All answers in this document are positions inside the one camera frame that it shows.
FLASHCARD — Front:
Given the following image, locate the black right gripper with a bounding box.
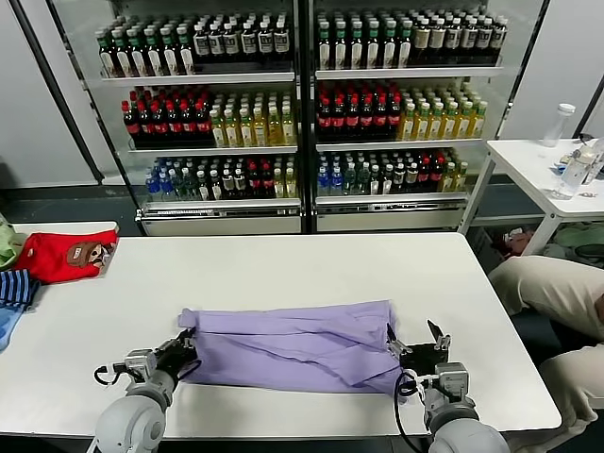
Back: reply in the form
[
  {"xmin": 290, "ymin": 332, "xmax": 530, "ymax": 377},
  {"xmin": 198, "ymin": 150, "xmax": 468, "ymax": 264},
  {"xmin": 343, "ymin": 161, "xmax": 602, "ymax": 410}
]
[{"xmin": 385, "ymin": 319, "xmax": 452, "ymax": 377}]

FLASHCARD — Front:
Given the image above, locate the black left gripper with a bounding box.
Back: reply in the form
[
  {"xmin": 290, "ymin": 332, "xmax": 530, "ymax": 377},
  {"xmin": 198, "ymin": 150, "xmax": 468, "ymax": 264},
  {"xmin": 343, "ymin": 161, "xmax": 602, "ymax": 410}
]
[{"xmin": 153, "ymin": 328, "xmax": 200, "ymax": 378}]

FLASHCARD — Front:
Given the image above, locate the lavender cartoon-print t-shirt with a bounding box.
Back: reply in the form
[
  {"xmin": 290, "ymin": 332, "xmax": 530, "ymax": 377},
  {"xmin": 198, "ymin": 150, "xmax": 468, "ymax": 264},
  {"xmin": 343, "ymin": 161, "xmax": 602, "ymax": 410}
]
[{"xmin": 176, "ymin": 298, "xmax": 402, "ymax": 395}]

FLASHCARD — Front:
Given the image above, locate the red cloth pile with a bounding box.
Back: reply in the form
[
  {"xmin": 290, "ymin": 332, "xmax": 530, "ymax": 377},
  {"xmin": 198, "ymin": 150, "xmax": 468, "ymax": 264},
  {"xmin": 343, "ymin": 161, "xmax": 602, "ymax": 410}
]
[{"xmin": 490, "ymin": 226, "xmax": 537, "ymax": 260}]

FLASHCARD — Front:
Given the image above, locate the person in beige trousers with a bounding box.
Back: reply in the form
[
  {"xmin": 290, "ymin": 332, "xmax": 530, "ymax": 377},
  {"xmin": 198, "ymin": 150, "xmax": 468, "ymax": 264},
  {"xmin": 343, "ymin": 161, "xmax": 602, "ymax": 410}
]
[{"xmin": 488, "ymin": 254, "xmax": 604, "ymax": 453}]

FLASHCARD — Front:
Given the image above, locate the red bear-print garment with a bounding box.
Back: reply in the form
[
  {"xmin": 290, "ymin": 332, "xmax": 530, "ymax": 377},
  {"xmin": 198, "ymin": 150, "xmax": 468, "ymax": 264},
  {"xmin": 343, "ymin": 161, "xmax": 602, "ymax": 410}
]
[{"xmin": 13, "ymin": 229, "xmax": 119, "ymax": 284}]

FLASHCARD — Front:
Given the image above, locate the navy striped garment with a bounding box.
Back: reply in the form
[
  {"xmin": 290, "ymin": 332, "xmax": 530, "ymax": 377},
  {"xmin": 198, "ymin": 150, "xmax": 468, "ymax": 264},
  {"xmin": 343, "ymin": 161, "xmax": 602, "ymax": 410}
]
[{"xmin": 0, "ymin": 268, "xmax": 42, "ymax": 312}]

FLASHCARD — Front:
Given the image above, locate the light blue garment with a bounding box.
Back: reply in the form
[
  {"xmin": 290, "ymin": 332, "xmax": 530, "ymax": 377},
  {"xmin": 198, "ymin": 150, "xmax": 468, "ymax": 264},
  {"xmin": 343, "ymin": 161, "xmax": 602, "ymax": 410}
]
[{"xmin": 0, "ymin": 305, "xmax": 25, "ymax": 353}]

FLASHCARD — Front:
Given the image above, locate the green cloth pile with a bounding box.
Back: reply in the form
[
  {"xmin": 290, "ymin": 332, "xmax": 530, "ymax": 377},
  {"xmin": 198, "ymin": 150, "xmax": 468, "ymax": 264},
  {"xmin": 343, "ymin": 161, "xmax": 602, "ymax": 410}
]
[{"xmin": 549, "ymin": 222, "xmax": 604, "ymax": 269}]

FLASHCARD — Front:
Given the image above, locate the light green garment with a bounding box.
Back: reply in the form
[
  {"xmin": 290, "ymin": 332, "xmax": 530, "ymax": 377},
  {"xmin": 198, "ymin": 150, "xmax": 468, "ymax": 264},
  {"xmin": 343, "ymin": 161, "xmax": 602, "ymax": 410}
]
[{"xmin": 0, "ymin": 211, "xmax": 28, "ymax": 270}]

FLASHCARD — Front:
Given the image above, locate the white side table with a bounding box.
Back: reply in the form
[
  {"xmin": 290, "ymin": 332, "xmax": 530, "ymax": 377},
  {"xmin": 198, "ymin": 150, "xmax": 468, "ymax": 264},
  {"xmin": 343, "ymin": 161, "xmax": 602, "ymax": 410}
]
[{"xmin": 460, "ymin": 137, "xmax": 604, "ymax": 257}]

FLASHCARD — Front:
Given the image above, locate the clear plastic water bottle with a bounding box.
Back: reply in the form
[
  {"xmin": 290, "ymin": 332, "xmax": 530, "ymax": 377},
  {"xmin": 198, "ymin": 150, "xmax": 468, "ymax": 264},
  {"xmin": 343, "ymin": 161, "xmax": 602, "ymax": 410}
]
[{"xmin": 549, "ymin": 149, "xmax": 591, "ymax": 201}]

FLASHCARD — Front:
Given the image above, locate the tall clear white-cap bottle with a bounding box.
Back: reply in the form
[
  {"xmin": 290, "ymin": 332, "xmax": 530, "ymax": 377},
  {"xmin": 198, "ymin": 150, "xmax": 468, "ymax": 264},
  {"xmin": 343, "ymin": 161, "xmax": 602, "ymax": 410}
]
[{"xmin": 542, "ymin": 102, "xmax": 578, "ymax": 148}]

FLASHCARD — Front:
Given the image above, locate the small beige device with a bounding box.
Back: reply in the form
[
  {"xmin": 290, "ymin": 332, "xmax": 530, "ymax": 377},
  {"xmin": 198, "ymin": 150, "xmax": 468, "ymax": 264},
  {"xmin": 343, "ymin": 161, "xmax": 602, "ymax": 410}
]
[{"xmin": 573, "ymin": 142, "xmax": 604, "ymax": 183}]

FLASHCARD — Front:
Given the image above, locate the beige-label dark drink bottle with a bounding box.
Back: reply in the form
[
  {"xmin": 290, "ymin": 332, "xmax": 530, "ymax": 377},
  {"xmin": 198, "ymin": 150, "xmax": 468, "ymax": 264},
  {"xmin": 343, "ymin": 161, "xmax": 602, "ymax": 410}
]
[
  {"xmin": 492, "ymin": 17, "xmax": 509, "ymax": 64},
  {"xmin": 461, "ymin": 17, "xmax": 478, "ymax": 64},
  {"xmin": 445, "ymin": 17, "xmax": 461, "ymax": 64},
  {"xmin": 477, "ymin": 17, "xmax": 494, "ymax": 64},
  {"xmin": 428, "ymin": 17, "xmax": 445, "ymax": 64},
  {"xmin": 412, "ymin": 17, "xmax": 429, "ymax": 64}
]

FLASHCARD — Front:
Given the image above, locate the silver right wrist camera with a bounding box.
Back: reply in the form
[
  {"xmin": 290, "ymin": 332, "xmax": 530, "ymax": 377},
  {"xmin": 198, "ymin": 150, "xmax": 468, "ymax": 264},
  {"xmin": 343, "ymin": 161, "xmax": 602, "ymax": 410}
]
[{"xmin": 433, "ymin": 361, "xmax": 471, "ymax": 402}]

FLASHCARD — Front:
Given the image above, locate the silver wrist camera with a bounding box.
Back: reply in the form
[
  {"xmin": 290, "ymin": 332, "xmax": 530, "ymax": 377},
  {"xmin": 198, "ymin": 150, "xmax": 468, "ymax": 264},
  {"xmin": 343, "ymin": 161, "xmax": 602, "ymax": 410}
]
[
  {"xmin": 123, "ymin": 348, "xmax": 158, "ymax": 378},
  {"xmin": 433, "ymin": 361, "xmax": 471, "ymax": 402}
]

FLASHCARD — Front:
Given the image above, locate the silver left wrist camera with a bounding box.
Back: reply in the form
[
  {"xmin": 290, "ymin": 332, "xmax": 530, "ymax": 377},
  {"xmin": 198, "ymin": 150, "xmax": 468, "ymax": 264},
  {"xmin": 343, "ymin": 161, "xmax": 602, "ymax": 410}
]
[{"xmin": 123, "ymin": 348, "xmax": 158, "ymax": 378}]

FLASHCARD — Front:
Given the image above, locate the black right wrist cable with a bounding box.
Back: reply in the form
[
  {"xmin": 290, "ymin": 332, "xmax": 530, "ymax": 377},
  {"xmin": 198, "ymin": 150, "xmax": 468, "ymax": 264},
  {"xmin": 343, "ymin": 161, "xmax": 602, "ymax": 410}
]
[{"xmin": 393, "ymin": 370, "xmax": 438, "ymax": 453}]

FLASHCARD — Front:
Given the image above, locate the black slanted frame post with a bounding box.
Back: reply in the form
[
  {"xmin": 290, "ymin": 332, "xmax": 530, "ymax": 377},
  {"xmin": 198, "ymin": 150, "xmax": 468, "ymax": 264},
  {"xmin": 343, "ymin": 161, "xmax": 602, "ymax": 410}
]
[{"xmin": 12, "ymin": 0, "xmax": 105, "ymax": 185}]

